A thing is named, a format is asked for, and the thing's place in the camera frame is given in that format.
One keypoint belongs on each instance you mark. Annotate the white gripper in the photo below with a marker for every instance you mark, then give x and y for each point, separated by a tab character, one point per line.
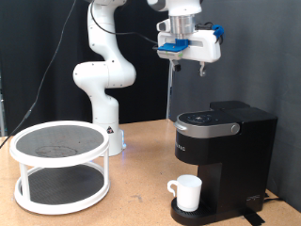
200	45

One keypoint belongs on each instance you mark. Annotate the white mug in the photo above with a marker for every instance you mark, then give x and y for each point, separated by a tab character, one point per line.
188	193

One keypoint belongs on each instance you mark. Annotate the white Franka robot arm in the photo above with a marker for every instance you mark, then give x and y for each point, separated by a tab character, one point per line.
103	75

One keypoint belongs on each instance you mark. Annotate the black Keurig coffee machine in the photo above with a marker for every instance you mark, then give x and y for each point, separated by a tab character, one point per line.
232	157

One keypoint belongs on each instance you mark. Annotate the grey backdrop panel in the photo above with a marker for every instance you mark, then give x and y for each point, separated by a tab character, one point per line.
250	78

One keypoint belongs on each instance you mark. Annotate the black curtain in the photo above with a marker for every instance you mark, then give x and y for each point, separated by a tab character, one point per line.
47	47

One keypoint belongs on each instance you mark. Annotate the white two-tier turntable shelf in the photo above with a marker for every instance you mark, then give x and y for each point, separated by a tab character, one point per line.
59	157

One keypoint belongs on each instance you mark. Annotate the black tape strip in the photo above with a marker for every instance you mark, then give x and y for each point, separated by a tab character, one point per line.
253	218

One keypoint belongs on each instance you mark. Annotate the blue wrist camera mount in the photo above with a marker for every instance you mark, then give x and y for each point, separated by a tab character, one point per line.
172	48

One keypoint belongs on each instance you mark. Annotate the metal frame pole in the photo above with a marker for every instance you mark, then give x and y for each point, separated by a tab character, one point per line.
170	94

